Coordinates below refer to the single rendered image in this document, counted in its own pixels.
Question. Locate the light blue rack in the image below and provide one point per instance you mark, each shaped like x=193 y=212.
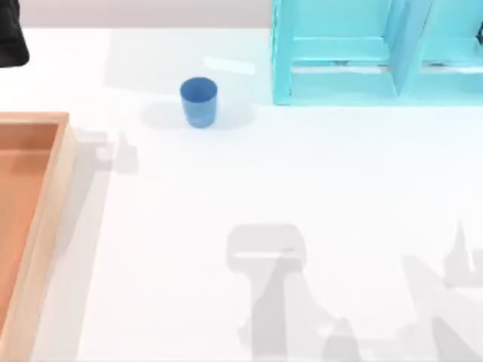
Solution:
x=339 y=81

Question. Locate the shallow salmon-coloured box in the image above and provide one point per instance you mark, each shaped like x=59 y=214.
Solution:
x=22 y=196

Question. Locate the blue cup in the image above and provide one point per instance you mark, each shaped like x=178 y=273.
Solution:
x=199 y=103

